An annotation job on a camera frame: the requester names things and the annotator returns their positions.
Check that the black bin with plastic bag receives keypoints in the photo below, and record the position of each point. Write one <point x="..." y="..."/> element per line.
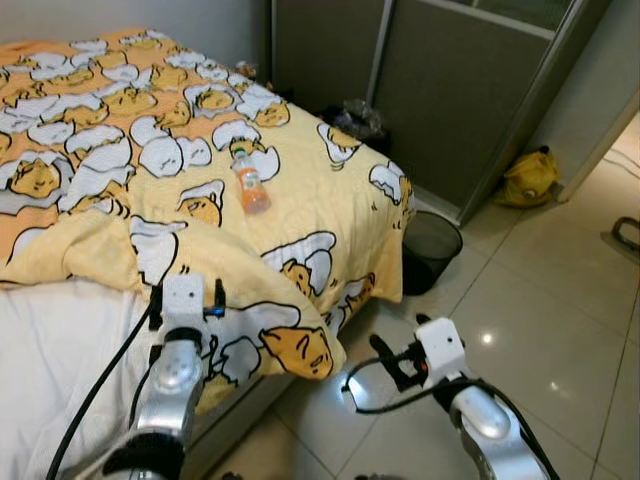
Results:
<point x="355" y="125"/>

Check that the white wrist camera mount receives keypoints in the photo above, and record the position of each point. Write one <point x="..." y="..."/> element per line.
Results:
<point x="183" y="300"/>
<point x="440" y="350"/>

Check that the grey sliding wardrobe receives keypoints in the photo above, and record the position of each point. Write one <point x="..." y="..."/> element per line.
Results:
<point x="450" y="90"/>

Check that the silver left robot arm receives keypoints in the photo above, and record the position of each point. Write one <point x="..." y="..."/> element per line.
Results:
<point x="175" y="375"/>

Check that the black mesh waste bin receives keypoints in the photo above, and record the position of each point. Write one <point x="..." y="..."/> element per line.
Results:
<point x="430" y="250"/>

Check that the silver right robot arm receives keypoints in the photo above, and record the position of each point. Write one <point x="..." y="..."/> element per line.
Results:
<point x="485" y="420"/>

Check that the yellow cartoon print blanket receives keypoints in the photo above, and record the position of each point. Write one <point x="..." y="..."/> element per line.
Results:
<point x="150" y="120"/>

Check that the yellow soft bag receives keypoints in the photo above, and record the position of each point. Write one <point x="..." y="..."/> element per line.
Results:
<point x="530" y="180"/>

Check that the small colourful toy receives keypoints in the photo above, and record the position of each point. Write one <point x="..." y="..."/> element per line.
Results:
<point x="247" y="72"/>

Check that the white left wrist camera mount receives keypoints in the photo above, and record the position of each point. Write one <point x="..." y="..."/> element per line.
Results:
<point x="183" y="300"/>

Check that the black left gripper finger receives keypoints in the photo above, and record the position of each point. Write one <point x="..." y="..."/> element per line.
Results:
<point x="219" y="292"/>

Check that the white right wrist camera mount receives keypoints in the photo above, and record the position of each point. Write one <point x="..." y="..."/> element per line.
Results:
<point x="440" y="350"/>

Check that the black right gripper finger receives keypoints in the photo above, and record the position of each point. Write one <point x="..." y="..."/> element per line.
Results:
<point x="383" y="350"/>

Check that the floor fan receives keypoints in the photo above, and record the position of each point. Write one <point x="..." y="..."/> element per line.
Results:
<point x="627" y="235"/>

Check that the white bed sheet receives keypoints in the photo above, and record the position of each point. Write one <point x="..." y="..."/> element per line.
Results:
<point x="50" y="360"/>

